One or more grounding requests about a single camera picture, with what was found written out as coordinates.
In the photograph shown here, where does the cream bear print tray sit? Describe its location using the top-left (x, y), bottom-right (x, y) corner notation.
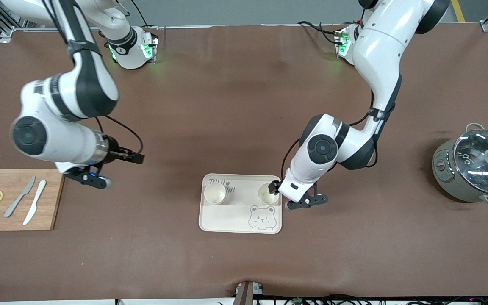
top-left (198, 173), bottom-right (283, 235)

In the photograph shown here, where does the grey plastic knife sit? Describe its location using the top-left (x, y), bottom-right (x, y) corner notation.
top-left (4, 175), bottom-right (36, 219)

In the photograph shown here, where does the black left base cable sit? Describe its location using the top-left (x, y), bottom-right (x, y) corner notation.
top-left (297, 20), bottom-right (348, 46)

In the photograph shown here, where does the metal table clamp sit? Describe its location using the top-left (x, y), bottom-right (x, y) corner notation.
top-left (235, 280), bottom-right (264, 305)

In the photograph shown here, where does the black base cable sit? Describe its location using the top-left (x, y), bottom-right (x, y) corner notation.
top-left (297, 20), bottom-right (348, 46)
top-left (132, 0), bottom-right (160, 30)

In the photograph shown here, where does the white plastic knife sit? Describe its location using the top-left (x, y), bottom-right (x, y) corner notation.
top-left (22, 180), bottom-right (47, 226)

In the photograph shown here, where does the white paper-like cup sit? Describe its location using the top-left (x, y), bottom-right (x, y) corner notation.
top-left (204, 182), bottom-right (227, 205)
top-left (257, 182), bottom-right (280, 205)

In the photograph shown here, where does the black right base cable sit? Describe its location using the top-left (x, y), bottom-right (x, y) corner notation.
top-left (132, 0), bottom-right (160, 30)

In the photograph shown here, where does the brown table cover sheet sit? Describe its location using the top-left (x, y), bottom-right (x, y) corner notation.
top-left (0, 23), bottom-right (488, 302)

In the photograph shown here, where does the grey-green electric pot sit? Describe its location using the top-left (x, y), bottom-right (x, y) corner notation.
top-left (432, 123), bottom-right (488, 208)

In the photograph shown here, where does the bamboo cutting board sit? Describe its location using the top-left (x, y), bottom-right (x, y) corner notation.
top-left (0, 169), bottom-right (66, 232)

